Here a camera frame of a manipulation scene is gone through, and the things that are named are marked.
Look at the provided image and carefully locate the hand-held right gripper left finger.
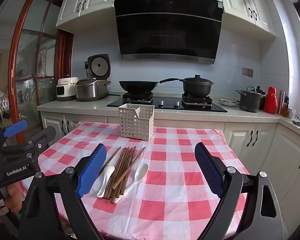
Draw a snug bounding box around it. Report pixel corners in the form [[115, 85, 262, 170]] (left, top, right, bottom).
[[18, 143, 107, 240]]

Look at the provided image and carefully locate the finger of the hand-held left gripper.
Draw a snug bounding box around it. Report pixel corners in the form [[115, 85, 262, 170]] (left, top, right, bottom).
[[0, 119, 28, 153], [0, 126, 56, 159]]

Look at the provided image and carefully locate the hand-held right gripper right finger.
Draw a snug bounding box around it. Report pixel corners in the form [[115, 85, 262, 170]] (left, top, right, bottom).
[[194, 142, 284, 240]]

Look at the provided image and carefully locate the white ceramic spoon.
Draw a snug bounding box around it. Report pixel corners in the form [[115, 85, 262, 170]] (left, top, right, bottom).
[[114, 163, 149, 204], [97, 165, 115, 197]]

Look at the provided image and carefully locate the bundle of wooden chopsticks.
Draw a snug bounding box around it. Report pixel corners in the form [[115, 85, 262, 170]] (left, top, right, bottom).
[[100, 146, 146, 198]]

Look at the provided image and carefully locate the white perforated plastic basket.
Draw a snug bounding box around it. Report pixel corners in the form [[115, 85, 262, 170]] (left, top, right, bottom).
[[118, 103, 155, 140]]

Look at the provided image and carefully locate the person's left hand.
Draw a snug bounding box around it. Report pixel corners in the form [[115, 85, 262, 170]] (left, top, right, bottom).
[[0, 182, 24, 217]]

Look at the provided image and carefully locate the white ornate chair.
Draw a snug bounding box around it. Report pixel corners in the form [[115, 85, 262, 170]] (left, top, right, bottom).
[[0, 91, 10, 128]]

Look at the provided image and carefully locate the red white checkered tablecloth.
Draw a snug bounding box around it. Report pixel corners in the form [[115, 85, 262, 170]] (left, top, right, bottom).
[[19, 121, 250, 240]]

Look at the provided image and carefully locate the small white cooker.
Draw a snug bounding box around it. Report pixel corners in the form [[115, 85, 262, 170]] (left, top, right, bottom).
[[56, 77, 79, 102]]

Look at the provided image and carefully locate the light stone countertop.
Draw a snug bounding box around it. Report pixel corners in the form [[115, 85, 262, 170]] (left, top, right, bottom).
[[36, 94, 300, 133]]

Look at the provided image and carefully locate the red-brown framed glass door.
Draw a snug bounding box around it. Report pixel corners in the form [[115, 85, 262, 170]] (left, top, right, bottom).
[[7, 0, 74, 143]]

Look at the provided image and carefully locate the silver rice cooker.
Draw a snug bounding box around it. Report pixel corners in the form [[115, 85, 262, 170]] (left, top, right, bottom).
[[75, 78, 112, 102]]

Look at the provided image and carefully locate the small plate with food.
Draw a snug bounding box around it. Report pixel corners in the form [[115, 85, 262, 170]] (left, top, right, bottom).
[[219, 98, 240, 107]]

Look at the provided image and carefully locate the black glass gas hob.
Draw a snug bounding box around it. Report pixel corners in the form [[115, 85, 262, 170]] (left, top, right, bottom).
[[107, 92, 228, 113]]

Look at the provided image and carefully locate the grey stockpot with lid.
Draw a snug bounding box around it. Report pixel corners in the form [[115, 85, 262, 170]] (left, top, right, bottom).
[[235, 86, 266, 113]]

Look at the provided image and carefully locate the black lidded casserole pot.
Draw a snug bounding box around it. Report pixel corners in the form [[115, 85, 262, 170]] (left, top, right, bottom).
[[179, 74, 214, 98]]

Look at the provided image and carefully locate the red thermos flask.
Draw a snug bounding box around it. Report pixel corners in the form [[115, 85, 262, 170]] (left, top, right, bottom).
[[263, 87, 278, 115]]

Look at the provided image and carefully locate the black wok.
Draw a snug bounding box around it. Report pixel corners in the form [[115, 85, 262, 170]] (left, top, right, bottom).
[[119, 78, 180, 93]]

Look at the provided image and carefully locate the amber oil bottle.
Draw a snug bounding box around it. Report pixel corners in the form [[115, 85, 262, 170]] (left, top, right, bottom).
[[281, 96, 290, 117]]

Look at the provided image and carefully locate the steel thermos bottle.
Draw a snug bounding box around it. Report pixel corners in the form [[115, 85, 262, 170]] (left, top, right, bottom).
[[277, 91, 286, 115]]

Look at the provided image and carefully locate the black range hood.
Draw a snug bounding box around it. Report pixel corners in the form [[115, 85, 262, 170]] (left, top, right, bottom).
[[114, 0, 224, 65]]

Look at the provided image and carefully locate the white wall cabinet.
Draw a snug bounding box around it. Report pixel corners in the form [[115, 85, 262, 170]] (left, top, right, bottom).
[[216, 0, 277, 38], [56, 0, 120, 28]]

